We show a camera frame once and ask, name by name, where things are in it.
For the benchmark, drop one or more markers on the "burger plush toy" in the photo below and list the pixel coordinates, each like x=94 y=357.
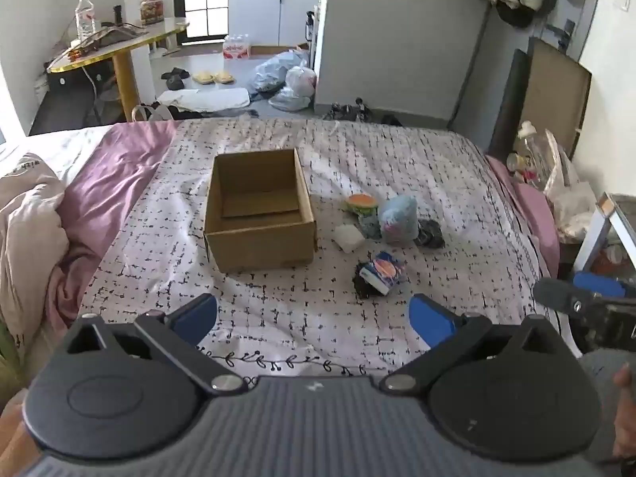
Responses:
x=363 y=202

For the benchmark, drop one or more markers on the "colourful tissue pack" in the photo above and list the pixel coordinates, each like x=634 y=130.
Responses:
x=381 y=269

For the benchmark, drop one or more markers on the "flat cardboard sheet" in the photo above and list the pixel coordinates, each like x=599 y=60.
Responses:
x=556 y=87

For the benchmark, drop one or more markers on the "brown cardboard box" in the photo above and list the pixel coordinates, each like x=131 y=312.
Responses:
x=258 y=208

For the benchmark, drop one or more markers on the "beige duvet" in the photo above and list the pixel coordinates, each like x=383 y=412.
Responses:
x=30 y=238

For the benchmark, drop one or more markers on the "metal frame stool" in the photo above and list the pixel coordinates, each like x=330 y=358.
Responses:
x=608 y=233

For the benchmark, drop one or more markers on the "person's grey clothing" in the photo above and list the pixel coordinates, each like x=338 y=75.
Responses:
x=598 y=392

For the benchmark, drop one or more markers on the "baby bottle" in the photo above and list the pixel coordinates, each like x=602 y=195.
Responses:
x=527 y=133

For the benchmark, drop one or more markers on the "white cabinet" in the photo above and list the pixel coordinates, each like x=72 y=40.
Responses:
x=273 y=10

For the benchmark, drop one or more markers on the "white foam block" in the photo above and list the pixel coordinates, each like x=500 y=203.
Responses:
x=349 y=237

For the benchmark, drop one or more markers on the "clear water bottle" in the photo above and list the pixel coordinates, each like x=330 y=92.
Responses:
x=85 y=16

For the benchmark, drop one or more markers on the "light blue fluffy cloth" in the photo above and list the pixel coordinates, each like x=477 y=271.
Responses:
x=399 y=219

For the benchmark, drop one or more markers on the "gold-legged side table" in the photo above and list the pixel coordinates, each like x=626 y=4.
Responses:
x=119 y=44

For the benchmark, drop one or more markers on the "person's right hand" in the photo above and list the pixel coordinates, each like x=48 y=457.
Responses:
x=627 y=412

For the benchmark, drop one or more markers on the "shrink-wrapped water bottle pack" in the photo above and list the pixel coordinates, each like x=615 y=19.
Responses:
x=236 y=46

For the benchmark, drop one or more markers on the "white floor mat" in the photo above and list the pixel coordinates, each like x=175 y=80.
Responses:
x=208 y=99

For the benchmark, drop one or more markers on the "snack jar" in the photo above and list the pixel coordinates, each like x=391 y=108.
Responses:
x=151 y=7

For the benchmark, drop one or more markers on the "black crinkly plastic packet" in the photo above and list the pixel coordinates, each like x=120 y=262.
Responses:
x=430 y=233

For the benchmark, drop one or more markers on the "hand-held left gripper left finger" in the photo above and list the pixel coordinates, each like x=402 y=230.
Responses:
x=196 y=319

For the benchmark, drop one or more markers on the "pair of black slippers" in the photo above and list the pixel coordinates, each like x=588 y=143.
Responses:
x=175 y=74

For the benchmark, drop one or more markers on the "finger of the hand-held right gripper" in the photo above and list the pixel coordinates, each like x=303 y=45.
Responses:
x=561 y=295
x=598 y=285

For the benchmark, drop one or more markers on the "small dark cloth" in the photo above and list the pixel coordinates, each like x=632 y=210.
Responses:
x=365 y=285

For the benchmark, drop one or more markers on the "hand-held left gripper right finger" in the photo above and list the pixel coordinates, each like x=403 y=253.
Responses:
x=430 y=323

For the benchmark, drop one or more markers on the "grey plastic bag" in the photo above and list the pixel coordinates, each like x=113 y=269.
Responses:
x=276 y=70

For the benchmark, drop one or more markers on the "denim heart cushion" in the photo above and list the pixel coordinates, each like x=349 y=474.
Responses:
x=368 y=224

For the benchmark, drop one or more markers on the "white plastic bag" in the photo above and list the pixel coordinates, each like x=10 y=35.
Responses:
x=301 y=82

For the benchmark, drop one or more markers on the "black panel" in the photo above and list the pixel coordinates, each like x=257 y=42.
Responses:
x=507 y=104

